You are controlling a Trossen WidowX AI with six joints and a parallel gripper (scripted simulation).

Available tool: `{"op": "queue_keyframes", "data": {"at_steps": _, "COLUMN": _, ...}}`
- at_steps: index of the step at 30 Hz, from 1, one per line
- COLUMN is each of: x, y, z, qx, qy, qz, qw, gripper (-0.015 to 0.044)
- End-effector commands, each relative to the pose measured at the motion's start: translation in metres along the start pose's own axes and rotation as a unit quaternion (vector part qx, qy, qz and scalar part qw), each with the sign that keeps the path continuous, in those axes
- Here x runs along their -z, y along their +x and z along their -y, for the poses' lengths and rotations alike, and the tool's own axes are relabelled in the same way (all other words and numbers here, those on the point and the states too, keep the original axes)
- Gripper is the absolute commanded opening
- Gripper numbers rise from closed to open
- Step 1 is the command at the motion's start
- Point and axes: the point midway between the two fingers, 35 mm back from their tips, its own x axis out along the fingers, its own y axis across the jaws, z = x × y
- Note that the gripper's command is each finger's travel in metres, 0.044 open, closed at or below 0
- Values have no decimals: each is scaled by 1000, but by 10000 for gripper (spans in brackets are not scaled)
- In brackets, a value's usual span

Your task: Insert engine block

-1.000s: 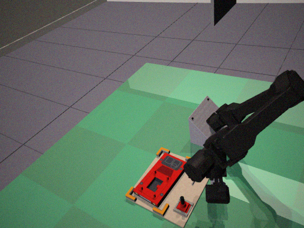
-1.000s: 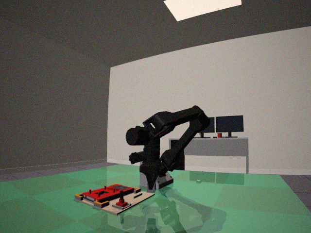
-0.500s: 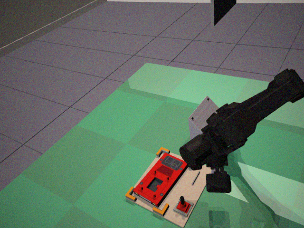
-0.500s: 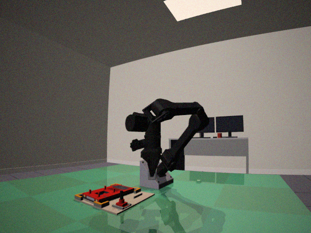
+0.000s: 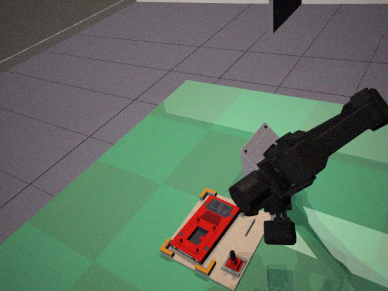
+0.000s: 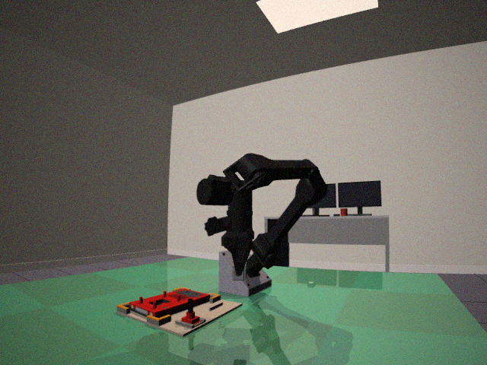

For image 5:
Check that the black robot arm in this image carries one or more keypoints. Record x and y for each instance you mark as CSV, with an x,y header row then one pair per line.
x,y
299,156

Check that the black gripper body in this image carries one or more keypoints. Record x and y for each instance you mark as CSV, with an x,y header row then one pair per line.
x,y
279,231

